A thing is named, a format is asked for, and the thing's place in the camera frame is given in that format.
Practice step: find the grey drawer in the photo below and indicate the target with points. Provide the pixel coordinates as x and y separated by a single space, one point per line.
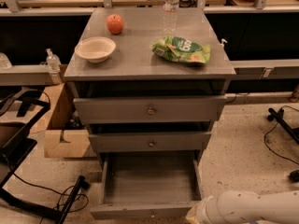
149 109
148 184
130 142

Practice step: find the grey bottom drawer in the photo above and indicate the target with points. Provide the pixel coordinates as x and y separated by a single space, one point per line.
148 184

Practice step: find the beige paper bowl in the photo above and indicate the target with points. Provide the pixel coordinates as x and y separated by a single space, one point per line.
95 49

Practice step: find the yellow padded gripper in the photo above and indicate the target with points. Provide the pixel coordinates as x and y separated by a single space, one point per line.
205 209

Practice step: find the grey middle drawer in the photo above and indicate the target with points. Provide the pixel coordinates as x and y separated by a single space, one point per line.
130 142

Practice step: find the red apple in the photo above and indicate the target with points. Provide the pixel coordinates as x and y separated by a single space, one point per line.
115 24

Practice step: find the grey top drawer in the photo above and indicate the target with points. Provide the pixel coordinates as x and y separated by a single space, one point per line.
149 109

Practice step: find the cardboard box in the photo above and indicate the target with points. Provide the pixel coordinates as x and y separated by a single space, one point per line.
61 139

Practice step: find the grey wooden drawer cabinet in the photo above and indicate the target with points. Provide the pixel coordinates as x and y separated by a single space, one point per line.
133 70

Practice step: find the black stand base right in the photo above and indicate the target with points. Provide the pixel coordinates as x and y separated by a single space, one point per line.
278 116

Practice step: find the clear plastic water bottle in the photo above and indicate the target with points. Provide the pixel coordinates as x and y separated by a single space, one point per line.
170 16

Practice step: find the small white pump bottle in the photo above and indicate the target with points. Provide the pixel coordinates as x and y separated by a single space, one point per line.
223 42

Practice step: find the green chip bag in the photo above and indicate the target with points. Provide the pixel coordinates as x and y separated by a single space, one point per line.
181 50

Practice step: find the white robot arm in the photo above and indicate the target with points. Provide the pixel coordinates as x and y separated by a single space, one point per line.
241 207

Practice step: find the black metal stand left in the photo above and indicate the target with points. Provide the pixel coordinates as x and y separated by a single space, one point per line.
15 146

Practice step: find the hand sanitizer pump bottle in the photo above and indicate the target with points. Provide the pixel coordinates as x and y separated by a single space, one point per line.
54 63

